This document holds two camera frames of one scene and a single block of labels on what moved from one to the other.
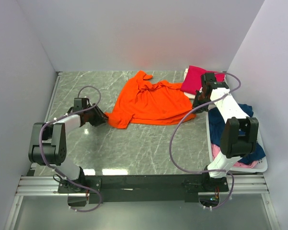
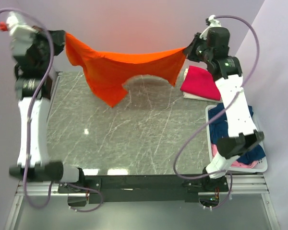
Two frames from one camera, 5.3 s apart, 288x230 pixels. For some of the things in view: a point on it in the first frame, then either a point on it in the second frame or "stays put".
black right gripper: (195, 104) -> (197, 40)
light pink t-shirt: (216, 150) stays put
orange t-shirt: (145, 102) -> (107, 72)
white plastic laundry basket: (261, 166) stays put
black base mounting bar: (98, 188) stays put
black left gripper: (100, 118) -> (58, 36)
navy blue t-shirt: (217, 124) stays put
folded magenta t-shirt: (192, 81) stays put
